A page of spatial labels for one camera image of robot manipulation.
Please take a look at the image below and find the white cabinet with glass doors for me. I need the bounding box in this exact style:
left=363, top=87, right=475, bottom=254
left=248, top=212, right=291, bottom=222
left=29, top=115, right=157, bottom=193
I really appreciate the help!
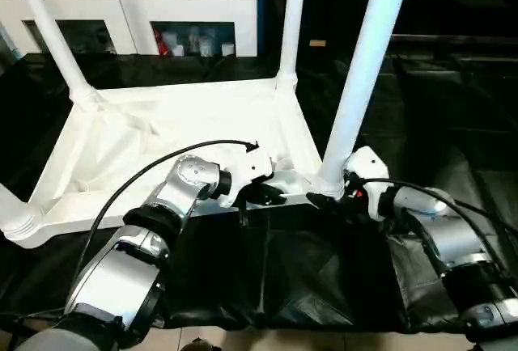
left=0, top=0, right=260, bottom=59

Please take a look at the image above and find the dark brown rounded object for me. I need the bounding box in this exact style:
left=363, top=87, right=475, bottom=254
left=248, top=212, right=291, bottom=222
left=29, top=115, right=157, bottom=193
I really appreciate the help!
left=181, top=336, right=219, bottom=351

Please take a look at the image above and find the white plastic table leg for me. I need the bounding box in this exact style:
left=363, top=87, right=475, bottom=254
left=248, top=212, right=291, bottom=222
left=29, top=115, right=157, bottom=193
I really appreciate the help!
left=317, top=0, right=416, bottom=199
left=276, top=0, right=309, bottom=89
left=6, top=0, right=98, bottom=104
left=0, top=183, right=45, bottom=233

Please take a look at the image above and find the white plastic table top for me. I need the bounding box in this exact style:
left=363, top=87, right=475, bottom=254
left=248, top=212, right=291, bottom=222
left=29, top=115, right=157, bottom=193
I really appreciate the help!
left=0, top=74, right=347, bottom=251

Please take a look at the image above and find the grey curtain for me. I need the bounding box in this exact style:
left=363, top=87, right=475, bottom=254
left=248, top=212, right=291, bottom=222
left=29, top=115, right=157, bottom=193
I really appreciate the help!
left=0, top=19, right=21, bottom=73

